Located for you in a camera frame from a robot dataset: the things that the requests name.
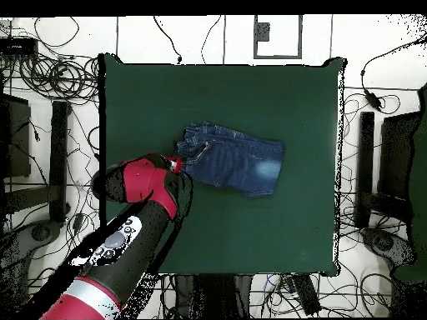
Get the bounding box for dark green table cloth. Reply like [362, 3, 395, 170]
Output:
[98, 52, 347, 278]

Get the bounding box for black power strip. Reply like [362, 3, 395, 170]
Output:
[292, 273, 322, 317]

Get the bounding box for coiled black cable bundle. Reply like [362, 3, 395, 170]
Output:
[18, 52, 100, 103]

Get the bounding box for flat black electronics box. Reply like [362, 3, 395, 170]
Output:
[0, 37, 40, 57]

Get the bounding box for grey rectangular frame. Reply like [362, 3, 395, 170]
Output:
[253, 14, 304, 60]

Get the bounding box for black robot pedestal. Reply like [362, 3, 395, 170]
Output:
[173, 273, 253, 319]

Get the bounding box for black cable with plug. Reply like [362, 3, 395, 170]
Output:
[153, 15, 183, 65]

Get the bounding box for black stand bar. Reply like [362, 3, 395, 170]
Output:
[354, 111, 375, 229]
[48, 100, 72, 224]

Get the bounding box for blue denim jeans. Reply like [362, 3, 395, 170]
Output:
[174, 120, 286, 199]

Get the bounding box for black wheeled stand base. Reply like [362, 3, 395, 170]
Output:
[0, 219, 63, 271]
[359, 226, 418, 269]

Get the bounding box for hanging dark green cloth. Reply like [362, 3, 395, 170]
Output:
[393, 82, 427, 283]

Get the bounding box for large black box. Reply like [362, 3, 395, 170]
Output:
[378, 111, 422, 201]
[0, 92, 33, 179]

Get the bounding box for black power adapter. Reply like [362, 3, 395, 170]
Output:
[364, 88, 384, 112]

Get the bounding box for small grey box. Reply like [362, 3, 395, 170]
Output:
[254, 22, 270, 43]

